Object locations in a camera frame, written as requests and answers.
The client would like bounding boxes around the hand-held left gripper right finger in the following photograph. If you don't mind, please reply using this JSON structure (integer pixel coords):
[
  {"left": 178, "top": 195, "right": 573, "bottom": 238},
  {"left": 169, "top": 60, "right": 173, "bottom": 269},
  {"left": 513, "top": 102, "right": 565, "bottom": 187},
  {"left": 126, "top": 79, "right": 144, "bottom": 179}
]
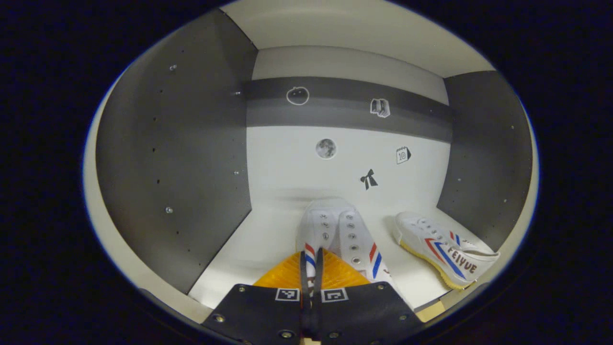
[{"left": 314, "top": 248, "right": 424, "bottom": 345}]

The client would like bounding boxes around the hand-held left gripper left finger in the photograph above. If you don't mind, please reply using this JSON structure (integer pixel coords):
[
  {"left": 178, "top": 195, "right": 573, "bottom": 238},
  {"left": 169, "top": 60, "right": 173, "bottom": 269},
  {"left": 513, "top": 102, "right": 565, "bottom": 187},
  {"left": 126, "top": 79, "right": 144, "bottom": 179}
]
[{"left": 201, "top": 249, "right": 311, "bottom": 345}]

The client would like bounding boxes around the white canvas shoe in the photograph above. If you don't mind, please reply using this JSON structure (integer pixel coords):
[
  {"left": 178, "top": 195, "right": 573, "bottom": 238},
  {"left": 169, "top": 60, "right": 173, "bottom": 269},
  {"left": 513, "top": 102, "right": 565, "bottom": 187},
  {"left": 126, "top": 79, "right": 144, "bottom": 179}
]
[
  {"left": 393, "top": 212, "right": 501, "bottom": 291},
  {"left": 295, "top": 198, "right": 408, "bottom": 307}
]

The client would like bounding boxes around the grey shoe cabinet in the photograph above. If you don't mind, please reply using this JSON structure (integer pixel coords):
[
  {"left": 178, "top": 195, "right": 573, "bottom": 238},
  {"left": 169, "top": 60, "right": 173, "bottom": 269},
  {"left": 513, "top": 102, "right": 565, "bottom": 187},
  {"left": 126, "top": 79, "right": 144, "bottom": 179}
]
[{"left": 84, "top": 0, "right": 539, "bottom": 326}]

